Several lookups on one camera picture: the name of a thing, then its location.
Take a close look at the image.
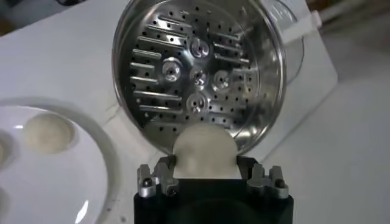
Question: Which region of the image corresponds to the white round plate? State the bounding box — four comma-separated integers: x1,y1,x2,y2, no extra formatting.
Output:
0,97,121,224

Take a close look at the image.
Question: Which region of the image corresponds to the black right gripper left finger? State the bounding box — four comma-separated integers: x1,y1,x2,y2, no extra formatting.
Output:
136,155,181,199

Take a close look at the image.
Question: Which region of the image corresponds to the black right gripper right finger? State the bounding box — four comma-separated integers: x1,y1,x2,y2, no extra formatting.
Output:
236,155,290,201

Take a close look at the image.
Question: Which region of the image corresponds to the stainless steel steamer basket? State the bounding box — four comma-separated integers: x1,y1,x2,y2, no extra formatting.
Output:
105,0,287,156

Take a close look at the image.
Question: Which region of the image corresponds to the white steamed baozi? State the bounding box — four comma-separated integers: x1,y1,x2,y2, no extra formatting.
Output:
23,113,76,155
172,122,240,180

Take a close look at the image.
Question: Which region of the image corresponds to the glass lid with white handle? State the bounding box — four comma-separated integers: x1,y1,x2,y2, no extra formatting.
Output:
260,0,323,86

